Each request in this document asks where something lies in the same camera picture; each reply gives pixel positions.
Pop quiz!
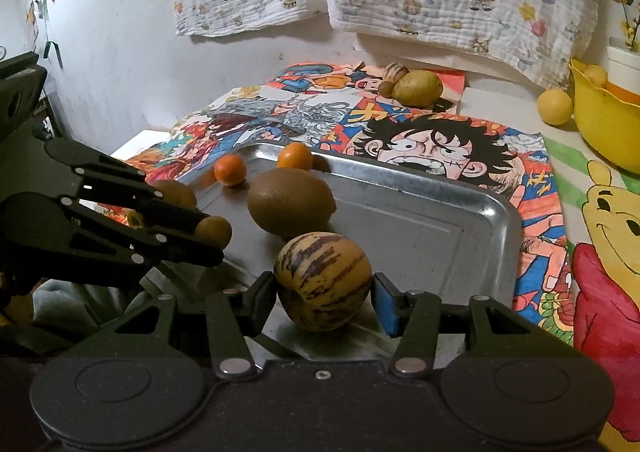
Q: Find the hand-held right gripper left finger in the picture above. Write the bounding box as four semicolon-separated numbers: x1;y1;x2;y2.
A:
102;273;277;379

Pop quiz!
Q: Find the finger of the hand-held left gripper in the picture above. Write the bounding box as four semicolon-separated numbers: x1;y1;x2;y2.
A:
50;196;225;291
45;138;211;233

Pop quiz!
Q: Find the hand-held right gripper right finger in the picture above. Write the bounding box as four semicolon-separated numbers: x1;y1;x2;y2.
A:
374;273;576;378

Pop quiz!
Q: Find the brown russet pear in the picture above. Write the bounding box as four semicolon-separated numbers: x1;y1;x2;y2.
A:
125;179;233;251

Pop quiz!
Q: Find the rectangular metal tray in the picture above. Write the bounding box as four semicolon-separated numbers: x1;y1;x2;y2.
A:
135;142;523;360

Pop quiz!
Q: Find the striped pepino melon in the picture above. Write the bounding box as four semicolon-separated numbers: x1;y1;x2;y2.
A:
382;62;411;82
273;232;373;331

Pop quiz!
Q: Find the small orange tangerine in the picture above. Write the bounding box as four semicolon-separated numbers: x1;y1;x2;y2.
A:
277;142;315;171
214;154;247;187

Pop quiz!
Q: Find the brown kiwi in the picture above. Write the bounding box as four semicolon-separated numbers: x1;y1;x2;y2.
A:
247;168;337;239

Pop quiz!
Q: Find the green yellow mango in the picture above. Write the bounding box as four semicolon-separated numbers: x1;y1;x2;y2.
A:
391;70;444;107

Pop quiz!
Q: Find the round yellow lemon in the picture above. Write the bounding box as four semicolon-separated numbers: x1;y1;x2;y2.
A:
536;88;574;126

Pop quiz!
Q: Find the grey clothing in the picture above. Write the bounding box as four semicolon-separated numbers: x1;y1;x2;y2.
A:
32;277;146;337

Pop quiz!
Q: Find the large anime collage drawing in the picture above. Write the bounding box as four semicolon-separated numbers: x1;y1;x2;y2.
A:
100;86;571;333

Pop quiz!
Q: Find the small anime drawing sheet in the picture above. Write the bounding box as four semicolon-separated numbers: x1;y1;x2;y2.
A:
265;60;466;115

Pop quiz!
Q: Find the yellow bear drawing sheet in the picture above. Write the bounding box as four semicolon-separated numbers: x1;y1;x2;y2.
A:
542;134;640;448

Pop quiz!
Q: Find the yellow plastic bowl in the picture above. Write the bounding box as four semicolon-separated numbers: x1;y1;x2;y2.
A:
569;58;640;173

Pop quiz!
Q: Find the orange plastic container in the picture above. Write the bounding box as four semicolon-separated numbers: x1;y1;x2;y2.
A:
606;80;640;100

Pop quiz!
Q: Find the dry flower twig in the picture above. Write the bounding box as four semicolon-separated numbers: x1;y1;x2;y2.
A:
619;0;640;52

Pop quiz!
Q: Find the green wall sticker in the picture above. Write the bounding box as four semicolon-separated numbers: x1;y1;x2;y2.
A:
42;39;64;68

